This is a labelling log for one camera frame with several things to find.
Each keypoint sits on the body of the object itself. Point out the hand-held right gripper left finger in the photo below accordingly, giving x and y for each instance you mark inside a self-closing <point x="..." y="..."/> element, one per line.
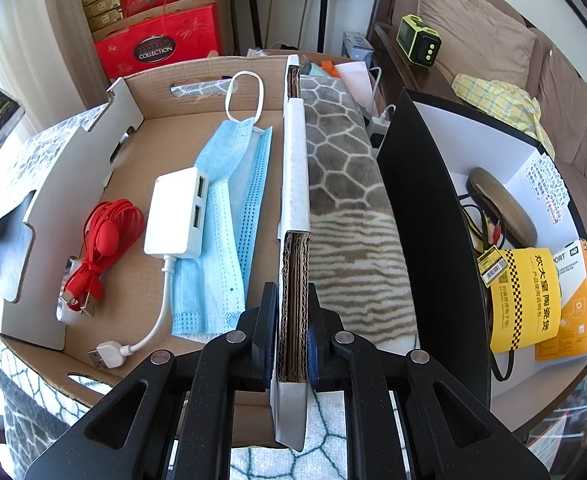
<point x="269" y="330"/>

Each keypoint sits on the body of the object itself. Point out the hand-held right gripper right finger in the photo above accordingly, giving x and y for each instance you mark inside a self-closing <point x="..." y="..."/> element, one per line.
<point x="314" y="355"/>

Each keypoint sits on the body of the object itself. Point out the blue face mask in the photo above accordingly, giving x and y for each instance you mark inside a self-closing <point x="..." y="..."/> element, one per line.
<point x="218" y="200"/>

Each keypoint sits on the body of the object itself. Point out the white cardboard tray box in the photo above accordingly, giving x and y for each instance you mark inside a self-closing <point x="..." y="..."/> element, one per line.
<point x="123" y="310"/>

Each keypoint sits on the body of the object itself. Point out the white USB hub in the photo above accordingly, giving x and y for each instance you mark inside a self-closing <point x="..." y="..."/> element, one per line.
<point x="173" y="210"/>

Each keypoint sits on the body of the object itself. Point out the black box white inside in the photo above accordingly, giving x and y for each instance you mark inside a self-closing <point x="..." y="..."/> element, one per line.
<point x="423" y="210"/>

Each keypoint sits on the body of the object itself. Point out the yellow instruction leaflet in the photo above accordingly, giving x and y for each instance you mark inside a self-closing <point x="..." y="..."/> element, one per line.
<point x="523" y="300"/>

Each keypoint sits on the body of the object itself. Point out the white power strip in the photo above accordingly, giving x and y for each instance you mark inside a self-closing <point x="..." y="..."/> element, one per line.
<point x="381" y="122"/>

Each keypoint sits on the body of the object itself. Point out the round brown fabric disc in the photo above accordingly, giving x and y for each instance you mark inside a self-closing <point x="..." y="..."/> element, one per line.
<point x="503" y="205"/>

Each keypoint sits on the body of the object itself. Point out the orange and white box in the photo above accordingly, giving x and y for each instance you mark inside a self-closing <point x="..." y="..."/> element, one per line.
<point x="573" y="320"/>

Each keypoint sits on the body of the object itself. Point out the white paper sheet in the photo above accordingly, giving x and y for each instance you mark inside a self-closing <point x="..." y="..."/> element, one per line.
<point x="356" y="82"/>

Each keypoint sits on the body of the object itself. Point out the small orange item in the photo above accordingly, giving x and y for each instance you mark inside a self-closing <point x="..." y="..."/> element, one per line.
<point x="327" y="67"/>

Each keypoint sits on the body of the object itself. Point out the open brown cardboard box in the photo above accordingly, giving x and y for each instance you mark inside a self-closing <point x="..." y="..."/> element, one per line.
<point x="318" y="56"/>

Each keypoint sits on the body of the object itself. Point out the dark wooden side table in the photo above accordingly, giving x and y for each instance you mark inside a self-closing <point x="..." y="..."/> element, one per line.
<point x="423" y="80"/>

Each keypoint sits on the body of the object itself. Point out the grey blue box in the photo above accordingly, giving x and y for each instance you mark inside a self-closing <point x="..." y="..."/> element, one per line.
<point x="358" y="42"/>

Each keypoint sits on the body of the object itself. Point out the black speaker stand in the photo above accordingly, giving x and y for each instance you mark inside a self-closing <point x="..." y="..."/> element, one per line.
<point x="324" y="15"/>
<point x="253" y="15"/>

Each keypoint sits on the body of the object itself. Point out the red gift box oval label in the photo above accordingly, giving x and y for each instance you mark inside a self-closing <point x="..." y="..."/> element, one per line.
<point x="183" y="25"/>

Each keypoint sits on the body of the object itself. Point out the yellow checked cloth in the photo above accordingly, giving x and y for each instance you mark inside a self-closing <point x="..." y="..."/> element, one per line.
<point x="503" y="100"/>

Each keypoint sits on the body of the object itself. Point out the green clock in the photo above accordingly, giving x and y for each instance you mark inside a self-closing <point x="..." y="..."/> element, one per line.
<point x="411" y="35"/>

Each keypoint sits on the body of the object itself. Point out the brown sofa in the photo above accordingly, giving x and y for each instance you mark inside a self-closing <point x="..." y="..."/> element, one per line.
<point x="573" y="125"/>

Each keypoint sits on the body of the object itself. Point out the gold box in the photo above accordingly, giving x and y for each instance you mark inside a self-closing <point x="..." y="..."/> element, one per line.
<point x="106" y="22"/>
<point x="102" y="6"/>

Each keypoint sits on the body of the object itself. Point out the tan cushion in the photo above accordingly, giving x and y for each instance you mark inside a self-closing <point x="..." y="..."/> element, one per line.
<point x="468" y="15"/>

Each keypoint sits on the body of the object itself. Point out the white sheer curtain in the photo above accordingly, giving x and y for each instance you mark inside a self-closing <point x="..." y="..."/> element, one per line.
<point x="38" y="35"/>

